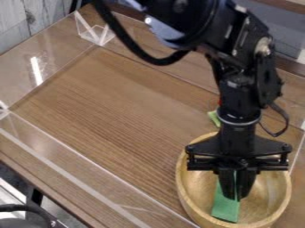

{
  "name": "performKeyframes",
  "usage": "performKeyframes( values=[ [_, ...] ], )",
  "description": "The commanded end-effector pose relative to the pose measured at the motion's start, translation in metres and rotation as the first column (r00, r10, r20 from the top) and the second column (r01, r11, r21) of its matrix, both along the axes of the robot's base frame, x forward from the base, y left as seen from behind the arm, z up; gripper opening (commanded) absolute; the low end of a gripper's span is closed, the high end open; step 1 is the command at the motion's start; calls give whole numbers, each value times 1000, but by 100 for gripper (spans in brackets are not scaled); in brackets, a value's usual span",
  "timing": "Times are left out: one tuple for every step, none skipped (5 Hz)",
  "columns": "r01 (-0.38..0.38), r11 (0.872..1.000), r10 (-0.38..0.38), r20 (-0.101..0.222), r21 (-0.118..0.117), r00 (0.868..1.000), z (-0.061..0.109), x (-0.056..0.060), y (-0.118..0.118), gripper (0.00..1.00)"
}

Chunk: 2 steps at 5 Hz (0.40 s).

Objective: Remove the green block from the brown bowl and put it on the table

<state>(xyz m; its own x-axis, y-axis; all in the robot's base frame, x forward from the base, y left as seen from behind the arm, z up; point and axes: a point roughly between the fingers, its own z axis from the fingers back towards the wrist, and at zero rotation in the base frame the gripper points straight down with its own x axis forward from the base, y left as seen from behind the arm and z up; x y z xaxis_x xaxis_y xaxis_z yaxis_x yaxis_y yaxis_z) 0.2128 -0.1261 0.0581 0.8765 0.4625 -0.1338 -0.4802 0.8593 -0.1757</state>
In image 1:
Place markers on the green rectangular block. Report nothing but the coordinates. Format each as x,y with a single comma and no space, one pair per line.
225,208

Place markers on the black table leg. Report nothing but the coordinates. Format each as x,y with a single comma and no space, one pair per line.
36,196

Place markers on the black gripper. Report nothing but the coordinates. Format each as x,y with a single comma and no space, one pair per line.
249,154

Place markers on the red plush strawberry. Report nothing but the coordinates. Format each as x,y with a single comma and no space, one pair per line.
212,112

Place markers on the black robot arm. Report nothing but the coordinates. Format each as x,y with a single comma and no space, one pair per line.
224,30

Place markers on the clear acrylic corner bracket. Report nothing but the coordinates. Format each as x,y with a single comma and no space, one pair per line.
97,34

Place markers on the clear acrylic front panel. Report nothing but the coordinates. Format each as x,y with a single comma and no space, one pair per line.
101,198

